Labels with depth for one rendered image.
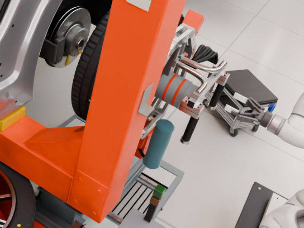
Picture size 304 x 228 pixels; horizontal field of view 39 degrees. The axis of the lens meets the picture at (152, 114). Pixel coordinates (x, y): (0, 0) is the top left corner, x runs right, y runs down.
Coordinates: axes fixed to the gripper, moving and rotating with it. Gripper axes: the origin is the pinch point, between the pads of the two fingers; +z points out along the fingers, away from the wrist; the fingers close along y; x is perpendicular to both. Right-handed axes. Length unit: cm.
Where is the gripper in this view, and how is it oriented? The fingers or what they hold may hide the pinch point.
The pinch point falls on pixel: (231, 101)
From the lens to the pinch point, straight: 210.7
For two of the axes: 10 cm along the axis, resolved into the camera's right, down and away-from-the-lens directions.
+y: 4.5, -4.6, 7.6
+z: -8.5, -4.7, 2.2
